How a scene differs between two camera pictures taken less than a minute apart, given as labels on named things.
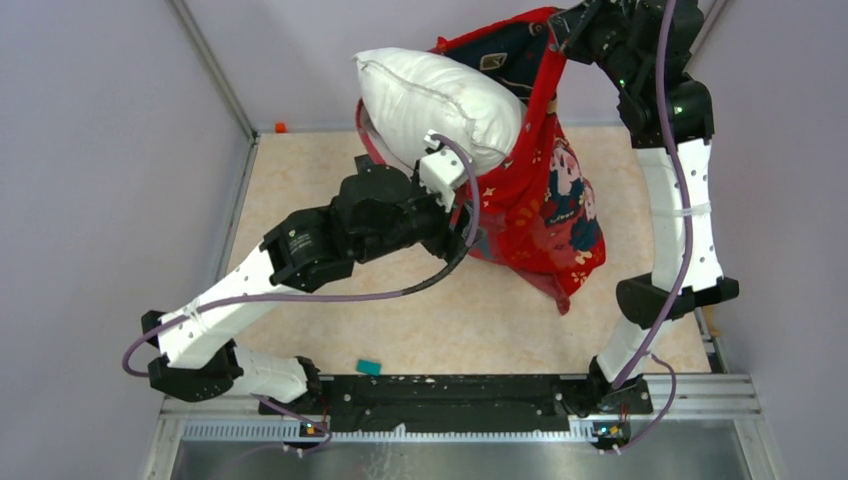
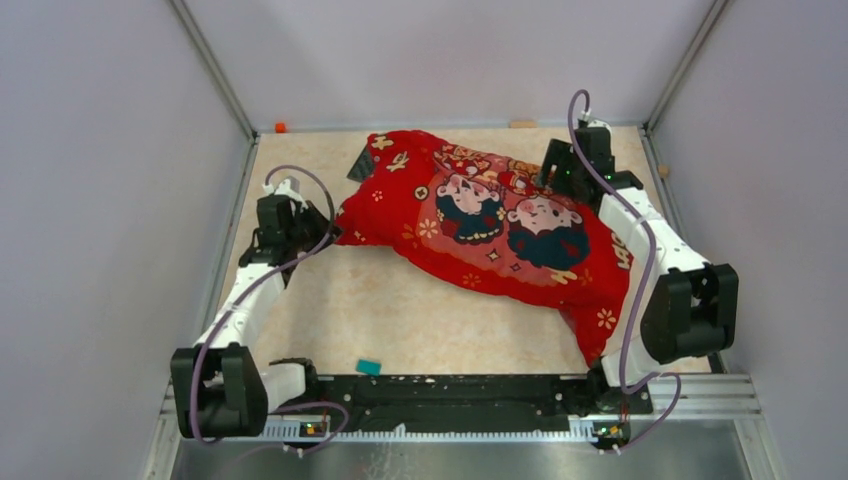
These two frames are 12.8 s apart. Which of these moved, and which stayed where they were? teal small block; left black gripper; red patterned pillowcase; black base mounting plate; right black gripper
Moved: red patterned pillowcase; right black gripper; left black gripper
Stayed: teal small block; black base mounting plate
